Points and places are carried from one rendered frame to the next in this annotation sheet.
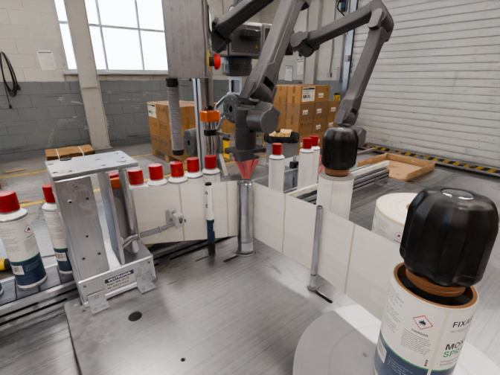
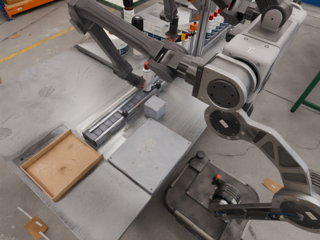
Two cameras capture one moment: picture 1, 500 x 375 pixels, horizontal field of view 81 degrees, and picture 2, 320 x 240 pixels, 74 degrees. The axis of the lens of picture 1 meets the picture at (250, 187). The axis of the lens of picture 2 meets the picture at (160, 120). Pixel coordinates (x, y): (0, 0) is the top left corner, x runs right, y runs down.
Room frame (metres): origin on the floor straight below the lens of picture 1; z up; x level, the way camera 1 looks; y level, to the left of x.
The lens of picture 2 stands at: (2.10, -0.45, 1.84)
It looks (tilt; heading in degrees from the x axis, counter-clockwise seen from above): 51 degrees down; 163
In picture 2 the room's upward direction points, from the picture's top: 3 degrees clockwise
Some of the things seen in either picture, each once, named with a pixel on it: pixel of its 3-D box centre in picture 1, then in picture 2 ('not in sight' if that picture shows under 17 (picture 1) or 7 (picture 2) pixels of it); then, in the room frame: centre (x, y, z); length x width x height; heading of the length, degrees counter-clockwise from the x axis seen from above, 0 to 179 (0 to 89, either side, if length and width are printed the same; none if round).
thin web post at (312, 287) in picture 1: (315, 249); not in sight; (0.49, -0.13, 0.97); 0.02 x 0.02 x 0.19
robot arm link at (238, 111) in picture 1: (246, 118); (173, 19); (0.78, 0.01, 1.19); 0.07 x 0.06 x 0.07; 38
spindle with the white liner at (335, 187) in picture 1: (335, 187); (138, 37); (0.69, -0.21, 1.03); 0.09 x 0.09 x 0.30
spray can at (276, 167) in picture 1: (276, 173); not in sight; (0.94, -0.09, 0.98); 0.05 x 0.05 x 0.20
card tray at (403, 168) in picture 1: (395, 165); (63, 161); (1.47, -0.76, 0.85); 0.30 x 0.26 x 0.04; 128
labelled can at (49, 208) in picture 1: (62, 228); (209, 27); (0.56, 0.40, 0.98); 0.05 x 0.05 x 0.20
